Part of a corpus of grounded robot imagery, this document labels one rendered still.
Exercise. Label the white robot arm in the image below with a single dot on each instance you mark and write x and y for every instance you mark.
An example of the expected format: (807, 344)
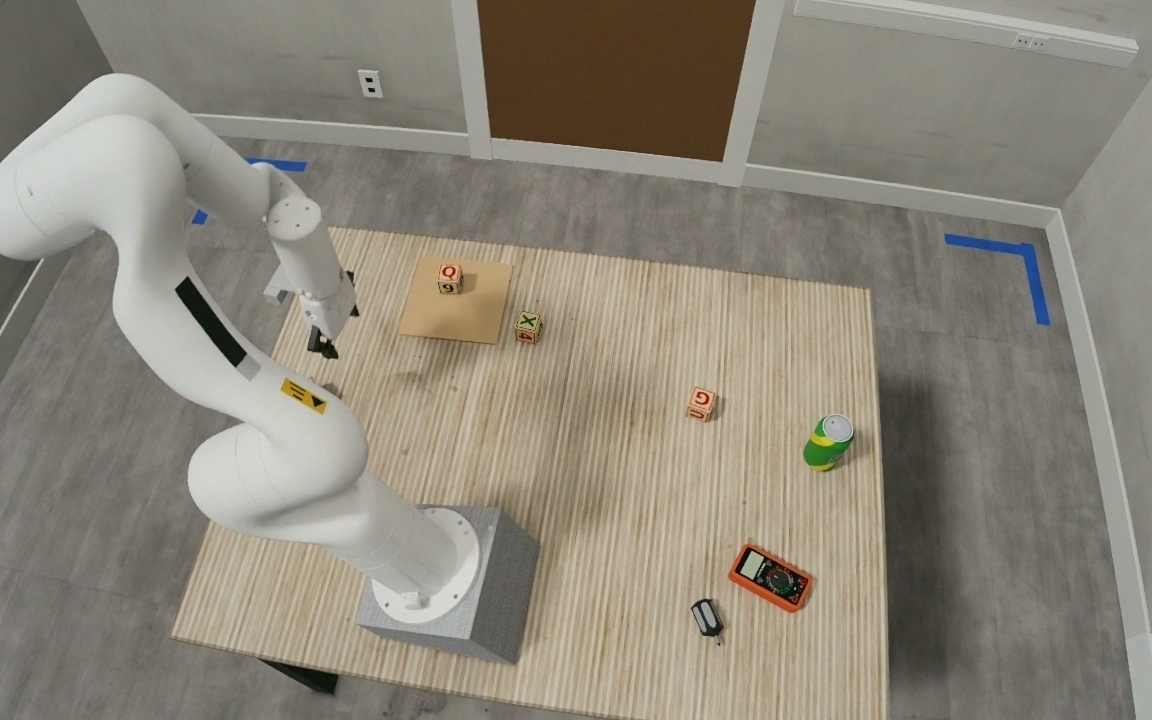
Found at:
(122, 174)

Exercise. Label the black and grey screwdriver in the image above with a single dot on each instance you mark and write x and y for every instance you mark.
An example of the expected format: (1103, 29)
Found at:
(707, 618)

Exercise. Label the tan square mat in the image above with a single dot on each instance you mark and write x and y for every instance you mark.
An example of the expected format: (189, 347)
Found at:
(474, 316)

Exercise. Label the orange digital multimeter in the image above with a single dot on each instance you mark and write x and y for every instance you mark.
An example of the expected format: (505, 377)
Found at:
(770, 578)

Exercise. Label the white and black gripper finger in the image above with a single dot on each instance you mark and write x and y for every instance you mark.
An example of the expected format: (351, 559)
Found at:
(317, 345)
(355, 311)

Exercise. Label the green and yellow soda can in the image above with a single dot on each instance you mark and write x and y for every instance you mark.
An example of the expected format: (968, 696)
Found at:
(829, 441)

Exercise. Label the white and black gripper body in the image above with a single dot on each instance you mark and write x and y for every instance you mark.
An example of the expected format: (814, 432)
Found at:
(331, 312)

